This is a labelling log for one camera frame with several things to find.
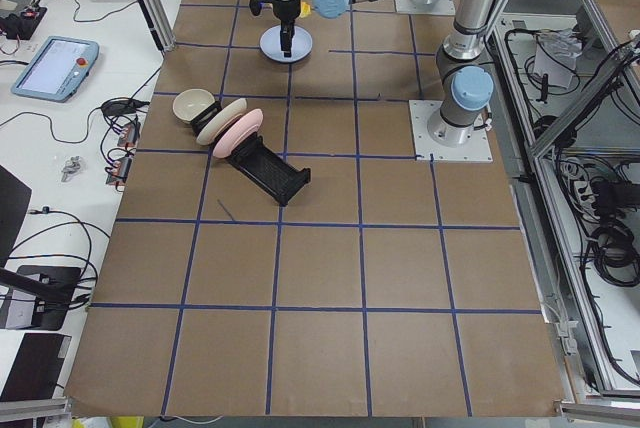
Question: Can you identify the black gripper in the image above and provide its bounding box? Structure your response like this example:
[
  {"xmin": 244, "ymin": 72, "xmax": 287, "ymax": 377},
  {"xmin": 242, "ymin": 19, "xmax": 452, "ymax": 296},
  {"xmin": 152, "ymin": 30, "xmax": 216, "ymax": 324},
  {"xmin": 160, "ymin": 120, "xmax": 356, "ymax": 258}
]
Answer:
[{"xmin": 272, "ymin": 0, "xmax": 301, "ymax": 57}]

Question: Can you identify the light blue plate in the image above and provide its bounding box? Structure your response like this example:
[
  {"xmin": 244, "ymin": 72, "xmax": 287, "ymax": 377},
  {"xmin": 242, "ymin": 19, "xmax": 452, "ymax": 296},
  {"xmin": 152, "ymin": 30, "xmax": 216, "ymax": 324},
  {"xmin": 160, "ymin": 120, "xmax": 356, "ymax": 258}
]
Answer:
[{"xmin": 259, "ymin": 26, "xmax": 313, "ymax": 63}]

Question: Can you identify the striped orange bread loaf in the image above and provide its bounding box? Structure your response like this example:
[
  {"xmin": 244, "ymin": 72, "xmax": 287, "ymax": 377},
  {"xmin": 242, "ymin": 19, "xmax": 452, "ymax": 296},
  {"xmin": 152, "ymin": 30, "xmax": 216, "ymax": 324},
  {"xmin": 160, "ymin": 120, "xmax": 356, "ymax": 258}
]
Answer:
[{"xmin": 300, "ymin": 2, "xmax": 312, "ymax": 18}]

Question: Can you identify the cream plate in rack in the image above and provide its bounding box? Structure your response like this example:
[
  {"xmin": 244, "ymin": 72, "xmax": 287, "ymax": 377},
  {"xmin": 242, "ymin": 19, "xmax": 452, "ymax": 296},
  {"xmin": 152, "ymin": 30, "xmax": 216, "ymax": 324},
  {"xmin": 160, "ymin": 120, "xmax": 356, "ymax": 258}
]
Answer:
[{"xmin": 190, "ymin": 98, "xmax": 247, "ymax": 146}]

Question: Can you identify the pink plate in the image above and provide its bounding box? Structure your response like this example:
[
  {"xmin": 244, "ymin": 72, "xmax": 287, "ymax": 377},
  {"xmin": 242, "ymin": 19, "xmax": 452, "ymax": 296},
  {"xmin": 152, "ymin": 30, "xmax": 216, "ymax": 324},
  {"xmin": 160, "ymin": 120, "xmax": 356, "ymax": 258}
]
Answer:
[{"xmin": 212, "ymin": 108, "xmax": 263, "ymax": 159}]

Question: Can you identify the cream bowl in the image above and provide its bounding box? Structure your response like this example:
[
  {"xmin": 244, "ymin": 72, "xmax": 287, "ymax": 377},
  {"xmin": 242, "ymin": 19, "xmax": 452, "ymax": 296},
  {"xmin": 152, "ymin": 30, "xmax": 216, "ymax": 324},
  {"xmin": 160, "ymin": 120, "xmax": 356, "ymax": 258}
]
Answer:
[{"xmin": 172, "ymin": 88, "xmax": 215, "ymax": 123}]

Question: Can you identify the black dish rack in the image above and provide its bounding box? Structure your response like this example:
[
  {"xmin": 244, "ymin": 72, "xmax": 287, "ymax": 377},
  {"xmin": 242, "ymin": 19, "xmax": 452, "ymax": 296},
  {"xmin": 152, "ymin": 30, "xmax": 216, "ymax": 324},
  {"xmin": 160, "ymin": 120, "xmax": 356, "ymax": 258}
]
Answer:
[{"xmin": 207, "ymin": 122, "xmax": 311, "ymax": 206}]

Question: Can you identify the blue teach pendant near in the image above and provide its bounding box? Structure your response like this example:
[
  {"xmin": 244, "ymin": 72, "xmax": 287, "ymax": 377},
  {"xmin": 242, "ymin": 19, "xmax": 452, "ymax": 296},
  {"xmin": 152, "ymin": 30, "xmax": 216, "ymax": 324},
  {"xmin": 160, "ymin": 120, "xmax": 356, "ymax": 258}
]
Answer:
[{"xmin": 11, "ymin": 36, "xmax": 100, "ymax": 102}]

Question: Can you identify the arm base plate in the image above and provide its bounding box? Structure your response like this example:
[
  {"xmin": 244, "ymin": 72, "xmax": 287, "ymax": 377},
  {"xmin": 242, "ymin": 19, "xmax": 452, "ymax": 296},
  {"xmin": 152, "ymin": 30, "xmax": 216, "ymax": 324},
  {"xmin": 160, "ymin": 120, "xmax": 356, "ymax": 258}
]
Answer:
[
  {"xmin": 409, "ymin": 100, "xmax": 493, "ymax": 163},
  {"xmin": 394, "ymin": 0, "xmax": 455, "ymax": 16}
]

